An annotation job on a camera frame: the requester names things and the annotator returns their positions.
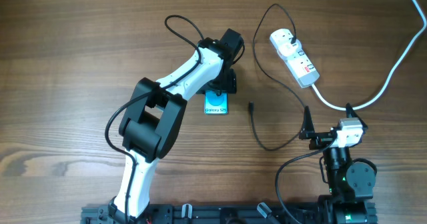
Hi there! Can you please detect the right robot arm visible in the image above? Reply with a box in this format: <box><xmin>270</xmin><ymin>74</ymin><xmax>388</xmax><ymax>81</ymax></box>
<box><xmin>299</xmin><ymin>104</ymin><xmax>378</xmax><ymax>224</ymax></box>

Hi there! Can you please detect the black USB charging cable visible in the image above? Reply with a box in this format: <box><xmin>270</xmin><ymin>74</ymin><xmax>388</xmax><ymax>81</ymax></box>
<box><xmin>248</xmin><ymin>3</ymin><xmax>306</xmax><ymax>152</ymax></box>

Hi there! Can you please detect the Galaxy smartphone teal screen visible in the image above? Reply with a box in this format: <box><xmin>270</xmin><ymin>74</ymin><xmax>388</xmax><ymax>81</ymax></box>
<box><xmin>204</xmin><ymin>91</ymin><xmax>228</xmax><ymax>115</ymax></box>

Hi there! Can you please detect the white power strip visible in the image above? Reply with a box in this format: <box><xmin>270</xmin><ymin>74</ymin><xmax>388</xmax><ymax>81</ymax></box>
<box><xmin>270</xmin><ymin>29</ymin><xmax>320</xmax><ymax>88</ymax></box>

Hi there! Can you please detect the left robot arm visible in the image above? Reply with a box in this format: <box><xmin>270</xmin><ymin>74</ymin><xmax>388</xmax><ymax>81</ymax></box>
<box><xmin>108</xmin><ymin>29</ymin><xmax>244</xmax><ymax>223</ymax></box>

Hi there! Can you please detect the white power strip cord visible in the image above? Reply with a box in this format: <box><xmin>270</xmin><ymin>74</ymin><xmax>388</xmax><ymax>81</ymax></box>
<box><xmin>311</xmin><ymin>0</ymin><xmax>427</xmax><ymax>112</ymax></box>

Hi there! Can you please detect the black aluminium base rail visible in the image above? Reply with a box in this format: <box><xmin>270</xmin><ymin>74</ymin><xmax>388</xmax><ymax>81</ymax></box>
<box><xmin>80</xmin><ymin>202</ymin><xmax>378</xmax><ymax>224</ymax></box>

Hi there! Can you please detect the white charger adapter plug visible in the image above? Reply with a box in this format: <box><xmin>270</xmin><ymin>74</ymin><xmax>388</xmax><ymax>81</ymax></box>
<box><xmin>277</xmin><ymin>40</ymin><xmax>302</xmax><ymax>60</ymax></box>

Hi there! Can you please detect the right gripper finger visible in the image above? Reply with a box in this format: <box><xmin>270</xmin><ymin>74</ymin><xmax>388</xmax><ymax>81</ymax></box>
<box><xmin>346</xmin><ymin>103</ymin><xmax>368</xmax><ymax>131</ymax></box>
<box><xmin>299</xmin><ymin>106</ymin><xmax>316</xmax><ymax>140</ymax></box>

